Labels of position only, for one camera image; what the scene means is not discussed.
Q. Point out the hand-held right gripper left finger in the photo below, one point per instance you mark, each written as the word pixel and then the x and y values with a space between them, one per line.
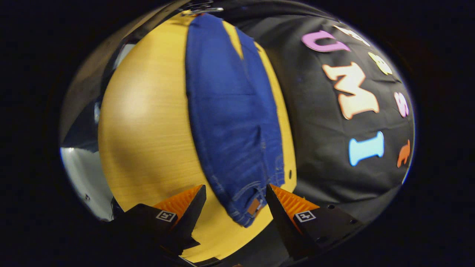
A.
pixel 191 215

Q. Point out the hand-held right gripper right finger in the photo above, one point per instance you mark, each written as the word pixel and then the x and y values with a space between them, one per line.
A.
pixel 278 215

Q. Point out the blue jeans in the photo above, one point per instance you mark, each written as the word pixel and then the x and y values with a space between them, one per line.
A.
pixel 230 111

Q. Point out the black backdrop cloth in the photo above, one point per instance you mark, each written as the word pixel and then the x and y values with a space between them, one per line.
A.
pixel 319 111

